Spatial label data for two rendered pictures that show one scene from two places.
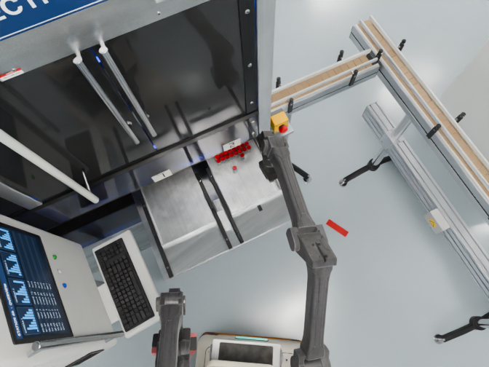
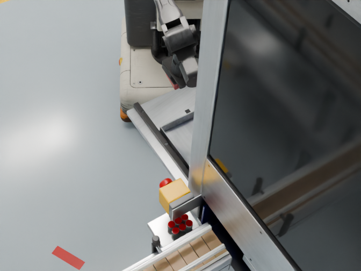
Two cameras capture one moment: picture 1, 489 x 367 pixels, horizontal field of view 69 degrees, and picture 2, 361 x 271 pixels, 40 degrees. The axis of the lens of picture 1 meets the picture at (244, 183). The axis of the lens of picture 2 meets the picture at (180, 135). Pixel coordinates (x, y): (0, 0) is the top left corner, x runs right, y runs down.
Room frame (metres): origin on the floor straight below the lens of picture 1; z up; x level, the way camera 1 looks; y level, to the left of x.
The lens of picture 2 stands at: (1.46, -0.38, 2.19)
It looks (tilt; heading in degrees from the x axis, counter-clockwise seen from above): 54 degrees down; 163
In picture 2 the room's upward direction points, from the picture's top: 3 degrees clockwise
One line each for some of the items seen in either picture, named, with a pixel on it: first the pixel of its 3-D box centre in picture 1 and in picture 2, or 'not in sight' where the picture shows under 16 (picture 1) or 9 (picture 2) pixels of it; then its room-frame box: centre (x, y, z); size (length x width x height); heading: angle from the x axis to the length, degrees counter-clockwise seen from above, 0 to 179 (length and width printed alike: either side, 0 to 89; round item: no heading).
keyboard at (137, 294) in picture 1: (123, 282); not in sight; (0.21, 0.61, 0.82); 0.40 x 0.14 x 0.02; 21
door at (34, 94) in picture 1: (60, 140); not in sight; (0.57, 0.55, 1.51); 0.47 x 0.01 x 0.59; 108
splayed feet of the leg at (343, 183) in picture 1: (371, 167); not in sight; (0.88, -0.92, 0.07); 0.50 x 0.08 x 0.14; 108
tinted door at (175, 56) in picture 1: (195, 84); not in sight; (0.71, 0.12, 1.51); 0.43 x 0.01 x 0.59; 108
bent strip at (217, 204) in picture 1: (222, 214); not in sight; (0.44, 0.12, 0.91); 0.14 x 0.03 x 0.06; 17
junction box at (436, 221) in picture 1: (436, 221); not in sight; (0.35, -1.02, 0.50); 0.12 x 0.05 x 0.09; 18
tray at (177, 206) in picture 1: (175, 201); not in sight; (0.53, 0.33, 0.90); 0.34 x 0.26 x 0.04; 18
